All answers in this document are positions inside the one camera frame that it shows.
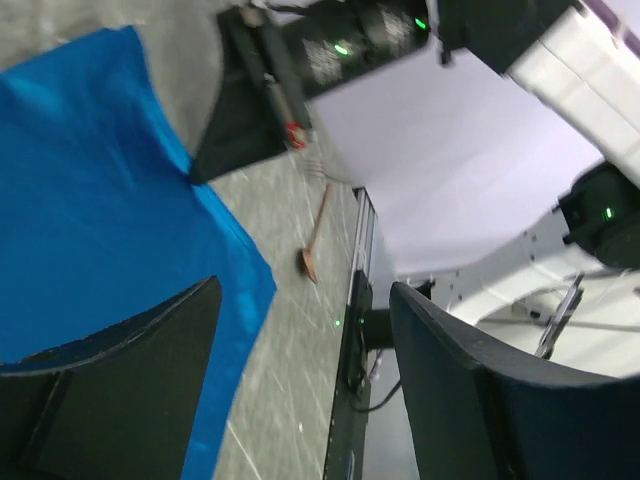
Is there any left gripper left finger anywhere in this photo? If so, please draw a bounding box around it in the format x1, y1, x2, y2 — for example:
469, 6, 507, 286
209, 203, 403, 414
1, 277, 222, 480

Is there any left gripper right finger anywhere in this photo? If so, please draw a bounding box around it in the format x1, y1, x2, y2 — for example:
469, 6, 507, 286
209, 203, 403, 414
389, 282, 639, 479

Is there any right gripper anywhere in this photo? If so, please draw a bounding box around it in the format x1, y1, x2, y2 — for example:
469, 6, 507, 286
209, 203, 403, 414
189, 0, 431, 185

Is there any blue cloth napkin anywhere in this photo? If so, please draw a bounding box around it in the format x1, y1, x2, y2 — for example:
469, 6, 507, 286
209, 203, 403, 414
1, 26, 276, 479

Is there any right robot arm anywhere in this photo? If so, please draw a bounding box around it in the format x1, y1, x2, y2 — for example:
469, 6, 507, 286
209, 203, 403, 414
190, 1, 639, 320

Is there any metal fork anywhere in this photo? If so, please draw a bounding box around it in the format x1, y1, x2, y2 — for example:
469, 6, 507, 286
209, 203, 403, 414
303, 157, 347, 183

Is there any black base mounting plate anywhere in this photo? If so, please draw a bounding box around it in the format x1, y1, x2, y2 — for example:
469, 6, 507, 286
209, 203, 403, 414
323, 270, 394, 480

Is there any wooden spoon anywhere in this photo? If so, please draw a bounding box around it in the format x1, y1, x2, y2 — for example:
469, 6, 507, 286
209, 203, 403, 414
297, 183, 333, 284

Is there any aluminium rail frame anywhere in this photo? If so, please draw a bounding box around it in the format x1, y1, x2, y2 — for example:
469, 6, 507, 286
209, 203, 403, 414
350, 187, 377, 279

